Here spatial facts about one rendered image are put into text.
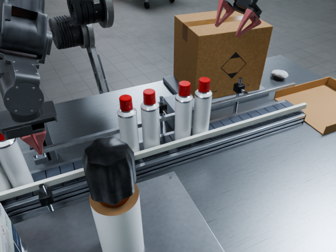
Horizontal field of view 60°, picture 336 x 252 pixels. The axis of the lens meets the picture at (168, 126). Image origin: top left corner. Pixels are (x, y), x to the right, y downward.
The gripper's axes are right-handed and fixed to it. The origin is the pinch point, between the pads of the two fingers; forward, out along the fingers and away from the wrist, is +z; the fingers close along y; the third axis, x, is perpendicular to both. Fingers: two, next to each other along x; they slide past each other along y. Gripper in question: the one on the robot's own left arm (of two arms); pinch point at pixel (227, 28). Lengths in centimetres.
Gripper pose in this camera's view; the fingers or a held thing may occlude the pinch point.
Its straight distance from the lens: 95.2
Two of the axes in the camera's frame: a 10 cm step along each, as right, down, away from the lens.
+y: 5.2, 5.4, -6.6
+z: -5.5, 8.1, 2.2
